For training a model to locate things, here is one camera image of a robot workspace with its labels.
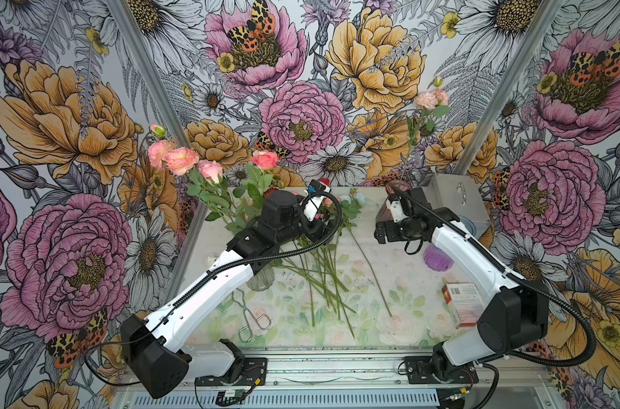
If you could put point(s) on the grey metal box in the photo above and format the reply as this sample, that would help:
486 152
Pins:
461 195

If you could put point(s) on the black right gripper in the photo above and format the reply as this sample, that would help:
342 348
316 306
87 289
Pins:
391 236

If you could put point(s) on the pink rose stem bunch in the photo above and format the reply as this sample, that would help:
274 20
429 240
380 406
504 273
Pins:
200 179

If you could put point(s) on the metal scissors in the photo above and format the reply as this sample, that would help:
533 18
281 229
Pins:
254 323

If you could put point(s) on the pink flower stems on table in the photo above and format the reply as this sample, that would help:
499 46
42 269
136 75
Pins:
340 290

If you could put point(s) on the clear glass vase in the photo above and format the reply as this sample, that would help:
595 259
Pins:
262 280

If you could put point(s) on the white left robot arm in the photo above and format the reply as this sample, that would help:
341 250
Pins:
155 348

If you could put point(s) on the red small box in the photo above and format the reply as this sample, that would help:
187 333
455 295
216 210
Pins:
464 303

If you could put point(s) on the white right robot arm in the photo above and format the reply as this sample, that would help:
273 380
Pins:
514 314

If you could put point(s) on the floral table mat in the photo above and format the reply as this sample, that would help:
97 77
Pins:
420 317

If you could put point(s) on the blue purple glass vase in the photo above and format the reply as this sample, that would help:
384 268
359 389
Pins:
439 256

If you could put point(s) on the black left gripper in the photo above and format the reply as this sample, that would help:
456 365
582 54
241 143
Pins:
316 226

